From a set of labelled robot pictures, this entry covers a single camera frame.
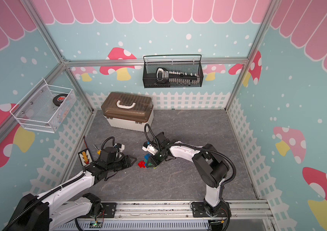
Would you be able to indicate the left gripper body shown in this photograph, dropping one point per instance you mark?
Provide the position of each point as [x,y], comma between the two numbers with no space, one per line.
[118,164]

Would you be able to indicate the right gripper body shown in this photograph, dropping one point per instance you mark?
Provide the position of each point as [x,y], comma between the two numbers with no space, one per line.
[160,152]

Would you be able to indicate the red lego brick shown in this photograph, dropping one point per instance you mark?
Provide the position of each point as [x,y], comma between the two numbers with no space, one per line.
[142,164]

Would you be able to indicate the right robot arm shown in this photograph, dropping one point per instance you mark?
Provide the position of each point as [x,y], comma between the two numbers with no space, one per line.
[214,168]

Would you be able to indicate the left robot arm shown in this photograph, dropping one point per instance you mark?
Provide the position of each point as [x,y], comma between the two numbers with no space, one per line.
[53,208]

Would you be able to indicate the brown lid tool box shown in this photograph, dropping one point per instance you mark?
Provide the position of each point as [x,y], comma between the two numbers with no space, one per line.
[128,111]

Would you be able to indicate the socket bit set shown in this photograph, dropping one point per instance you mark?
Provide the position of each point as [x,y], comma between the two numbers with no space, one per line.
[176,79]

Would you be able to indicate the black tape roll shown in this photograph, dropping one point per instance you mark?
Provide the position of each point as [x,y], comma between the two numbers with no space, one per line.
[59,99]

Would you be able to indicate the yellow handle screwdriver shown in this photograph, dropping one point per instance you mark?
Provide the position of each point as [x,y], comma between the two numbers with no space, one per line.
[98,150]

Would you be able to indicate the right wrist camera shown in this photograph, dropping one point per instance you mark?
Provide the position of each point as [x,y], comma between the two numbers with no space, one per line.
[147,147]

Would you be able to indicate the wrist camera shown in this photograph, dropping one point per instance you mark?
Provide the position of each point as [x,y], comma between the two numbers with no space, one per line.
[119,147]
[147,147]

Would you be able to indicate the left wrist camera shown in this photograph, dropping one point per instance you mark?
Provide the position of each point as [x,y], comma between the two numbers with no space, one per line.
[119,147]

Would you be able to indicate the black wire wall basket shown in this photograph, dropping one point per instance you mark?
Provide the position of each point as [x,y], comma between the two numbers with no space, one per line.
[189,63]

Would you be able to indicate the white wire wall basket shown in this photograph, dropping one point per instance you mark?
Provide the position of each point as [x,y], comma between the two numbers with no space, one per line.
[36,111]

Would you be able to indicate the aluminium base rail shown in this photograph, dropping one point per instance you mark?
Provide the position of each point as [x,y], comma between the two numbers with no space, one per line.
[177,215]

